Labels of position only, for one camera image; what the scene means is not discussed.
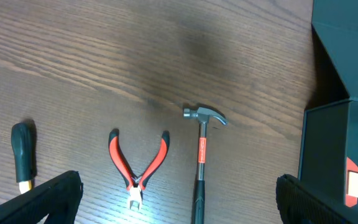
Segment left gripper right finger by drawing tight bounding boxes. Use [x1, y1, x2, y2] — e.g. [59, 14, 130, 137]
[276, 174, 358, 224]

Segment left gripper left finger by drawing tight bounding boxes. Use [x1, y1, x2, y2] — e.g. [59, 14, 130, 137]
[0, 170, 83, 223]

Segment orange scraper wooden handle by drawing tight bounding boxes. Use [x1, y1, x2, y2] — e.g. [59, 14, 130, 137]
[344, 157, 358, 207]

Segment red black pliers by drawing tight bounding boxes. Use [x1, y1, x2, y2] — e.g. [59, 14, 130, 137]
[108, 128, 170, 212]

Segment dark green gift box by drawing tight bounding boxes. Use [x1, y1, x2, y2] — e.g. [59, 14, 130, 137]
[298, 0, 358, 212]

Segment steel claw hammer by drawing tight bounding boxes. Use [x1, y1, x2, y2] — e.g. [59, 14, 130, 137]
[183, 107, 227, 224]

